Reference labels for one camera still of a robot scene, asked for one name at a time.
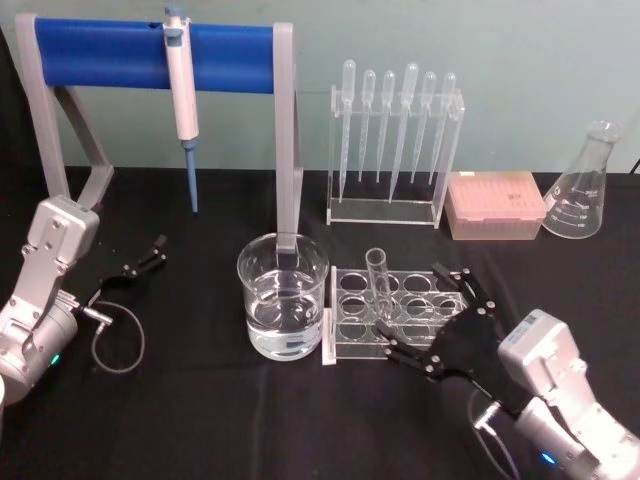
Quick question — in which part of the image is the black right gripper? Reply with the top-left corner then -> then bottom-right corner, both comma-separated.
375,260 -> 532,417

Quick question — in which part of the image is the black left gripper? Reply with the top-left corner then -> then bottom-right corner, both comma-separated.
82,233 -> 169,312

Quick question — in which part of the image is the glass test tube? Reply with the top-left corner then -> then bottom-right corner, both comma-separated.
365,248 -> 396,324

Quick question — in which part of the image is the clear acrylic test tube rack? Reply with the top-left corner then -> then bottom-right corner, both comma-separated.
322,264 -> 476,366

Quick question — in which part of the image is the clear acrylic dropper rack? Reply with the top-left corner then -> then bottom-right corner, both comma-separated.
325,84 -> 467,230

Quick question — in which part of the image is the pink pipette tip box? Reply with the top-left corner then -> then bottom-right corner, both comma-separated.
446,170 -> 546,242

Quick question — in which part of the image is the glass beaker with water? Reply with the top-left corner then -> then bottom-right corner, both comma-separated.
236,230 -> 330,360

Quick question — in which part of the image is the white micropipette with blue tip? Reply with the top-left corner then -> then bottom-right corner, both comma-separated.
163,4 -> 201,215

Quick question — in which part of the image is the black table cloth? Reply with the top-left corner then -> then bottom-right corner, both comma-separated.
0,167 -> 640,480

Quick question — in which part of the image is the glass conical flask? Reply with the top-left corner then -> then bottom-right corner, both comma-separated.
542,119 -> 621,240

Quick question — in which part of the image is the grey stand with blue bar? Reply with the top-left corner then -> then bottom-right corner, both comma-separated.
13,12 -> 306,271

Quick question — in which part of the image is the clear plastic transfer pipette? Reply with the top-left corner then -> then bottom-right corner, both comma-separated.
428,72 -> 458,205
337,58 -> 357,204
375,69 -> 397,185
388,61 -> 420,206
410,70 -> 437,185
357,68 -> 377,183

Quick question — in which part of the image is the thin dark left gripper cable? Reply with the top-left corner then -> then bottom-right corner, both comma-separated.
74,299 -> 147,374

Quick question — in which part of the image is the thin dark gripper cable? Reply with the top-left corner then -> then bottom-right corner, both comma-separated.
74,299 -> 147,374
467,389 -> 522,480

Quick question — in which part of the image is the thin dark right gripper cable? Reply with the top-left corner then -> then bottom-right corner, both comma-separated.
467,389 -> 522,480

